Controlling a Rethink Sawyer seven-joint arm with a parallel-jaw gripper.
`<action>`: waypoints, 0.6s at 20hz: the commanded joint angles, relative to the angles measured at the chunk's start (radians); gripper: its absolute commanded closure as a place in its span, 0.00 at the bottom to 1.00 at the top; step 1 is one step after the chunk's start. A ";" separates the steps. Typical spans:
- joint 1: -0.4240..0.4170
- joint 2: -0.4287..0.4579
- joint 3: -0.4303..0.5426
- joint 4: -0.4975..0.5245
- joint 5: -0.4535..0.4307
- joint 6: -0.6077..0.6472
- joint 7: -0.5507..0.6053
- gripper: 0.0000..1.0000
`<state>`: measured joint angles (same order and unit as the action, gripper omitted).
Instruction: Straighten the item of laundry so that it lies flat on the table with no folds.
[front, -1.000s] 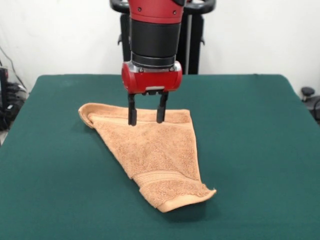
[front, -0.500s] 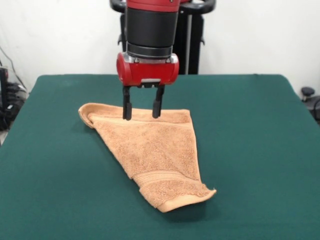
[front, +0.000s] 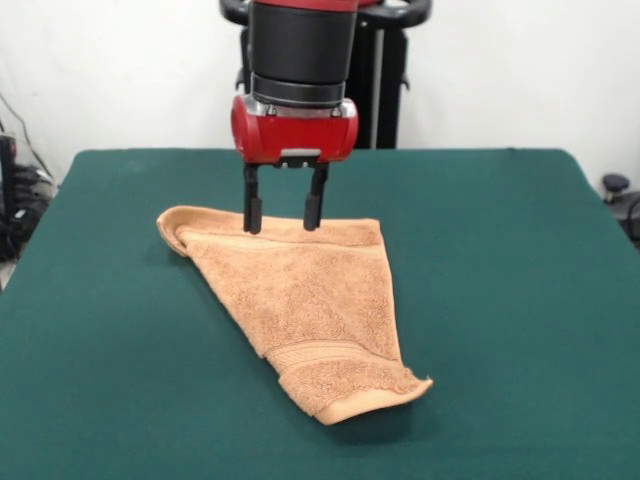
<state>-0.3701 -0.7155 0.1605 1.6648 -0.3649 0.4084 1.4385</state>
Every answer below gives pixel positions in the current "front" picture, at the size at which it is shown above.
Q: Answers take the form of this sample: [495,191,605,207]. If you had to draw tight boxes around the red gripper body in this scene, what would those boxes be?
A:
[230,94,360,170]

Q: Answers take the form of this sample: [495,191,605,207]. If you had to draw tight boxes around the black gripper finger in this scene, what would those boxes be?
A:
[303,164,330,233]
[241,163,264,236]

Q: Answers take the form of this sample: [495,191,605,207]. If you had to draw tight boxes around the tan terry towel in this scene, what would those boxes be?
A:
[156,204,434,426]

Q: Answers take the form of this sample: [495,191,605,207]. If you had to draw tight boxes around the dark green table cloth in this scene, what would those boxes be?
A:
[0,147,640,480]

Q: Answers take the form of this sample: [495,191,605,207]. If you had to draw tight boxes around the black equipment pile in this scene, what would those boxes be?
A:
[0,132,57,265]

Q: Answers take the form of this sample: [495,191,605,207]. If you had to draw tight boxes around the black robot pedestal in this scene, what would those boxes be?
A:
[218,0,432,151]

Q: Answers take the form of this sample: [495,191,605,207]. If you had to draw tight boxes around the grey cable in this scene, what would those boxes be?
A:
[0,92,55,177]

